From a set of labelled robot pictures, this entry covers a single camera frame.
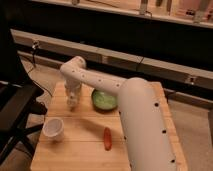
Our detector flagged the white plastic bottle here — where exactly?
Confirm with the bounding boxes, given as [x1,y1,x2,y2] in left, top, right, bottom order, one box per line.
[67,91,79,108]

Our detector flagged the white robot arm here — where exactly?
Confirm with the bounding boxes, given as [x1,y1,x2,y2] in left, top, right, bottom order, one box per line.
[60,56,178,171]

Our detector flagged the green ceramic bowl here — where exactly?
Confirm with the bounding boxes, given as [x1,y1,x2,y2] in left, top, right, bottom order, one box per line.
[91,89,117,111]

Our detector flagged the white paper cup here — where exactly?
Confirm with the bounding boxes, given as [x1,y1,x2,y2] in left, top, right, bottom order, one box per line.
[43,118,64,142]

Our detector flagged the wooden table board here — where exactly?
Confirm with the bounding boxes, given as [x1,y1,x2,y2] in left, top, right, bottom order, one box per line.
[31,82,188,171]

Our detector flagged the black chair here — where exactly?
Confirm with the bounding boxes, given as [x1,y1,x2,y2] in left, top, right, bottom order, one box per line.
[0,84,47,165]

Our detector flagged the red chili pepper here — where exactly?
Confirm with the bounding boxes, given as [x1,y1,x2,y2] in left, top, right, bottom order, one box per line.
[103,127,112,151]

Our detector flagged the black cable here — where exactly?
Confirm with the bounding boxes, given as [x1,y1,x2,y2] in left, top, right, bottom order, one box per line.
[19,54,54,98]

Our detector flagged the grey metal rail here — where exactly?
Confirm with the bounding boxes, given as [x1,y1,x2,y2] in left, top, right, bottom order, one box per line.
[12,29,213,79]

